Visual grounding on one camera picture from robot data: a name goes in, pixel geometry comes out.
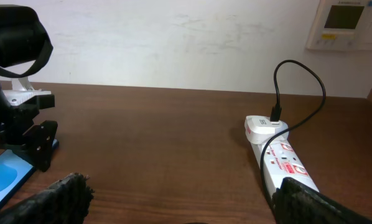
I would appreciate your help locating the blue screen smartphone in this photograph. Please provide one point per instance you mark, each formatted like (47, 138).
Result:
(14, 172)

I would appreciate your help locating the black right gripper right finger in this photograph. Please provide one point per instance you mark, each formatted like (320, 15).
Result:
(294, 202)

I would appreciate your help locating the white charger plug adapter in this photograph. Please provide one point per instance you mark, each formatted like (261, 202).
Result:
(259, 129)

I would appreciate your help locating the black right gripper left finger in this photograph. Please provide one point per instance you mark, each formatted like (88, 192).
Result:
(66, 201)

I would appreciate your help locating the white power strip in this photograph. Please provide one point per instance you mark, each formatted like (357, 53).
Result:
(280, 161)

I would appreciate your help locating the white wall control panel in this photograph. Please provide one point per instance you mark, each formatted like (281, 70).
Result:
(342, 25)

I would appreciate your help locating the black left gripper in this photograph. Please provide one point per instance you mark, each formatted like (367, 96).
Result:
(18, 132)

